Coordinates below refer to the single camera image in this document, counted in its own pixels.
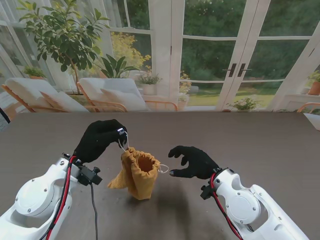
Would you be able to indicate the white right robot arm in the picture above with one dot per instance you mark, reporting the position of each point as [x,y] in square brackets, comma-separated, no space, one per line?
[252,207]

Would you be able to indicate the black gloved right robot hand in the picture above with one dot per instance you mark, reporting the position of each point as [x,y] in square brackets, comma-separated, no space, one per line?
[197,162]

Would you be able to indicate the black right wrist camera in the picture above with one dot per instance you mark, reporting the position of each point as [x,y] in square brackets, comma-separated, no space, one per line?
[207,192]

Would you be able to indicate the black object at table edge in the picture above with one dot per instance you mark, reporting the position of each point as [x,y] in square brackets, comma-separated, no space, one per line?
[4,117]

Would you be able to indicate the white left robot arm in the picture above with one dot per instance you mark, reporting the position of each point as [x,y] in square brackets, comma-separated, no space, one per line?
[35,200]

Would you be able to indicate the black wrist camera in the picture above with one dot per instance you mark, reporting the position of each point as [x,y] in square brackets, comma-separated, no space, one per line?
[88,176]
[207,192]

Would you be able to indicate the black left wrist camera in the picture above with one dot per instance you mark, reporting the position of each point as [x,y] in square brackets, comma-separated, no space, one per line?
[88,176]

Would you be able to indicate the white object at table edge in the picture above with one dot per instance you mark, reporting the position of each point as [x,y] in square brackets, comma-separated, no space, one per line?
[313,121]

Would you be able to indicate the printed sunroom backdrop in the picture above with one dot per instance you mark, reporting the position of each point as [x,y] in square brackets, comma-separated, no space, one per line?
[210,50]

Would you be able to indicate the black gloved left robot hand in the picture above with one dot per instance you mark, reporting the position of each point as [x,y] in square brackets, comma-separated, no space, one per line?
[97,142]

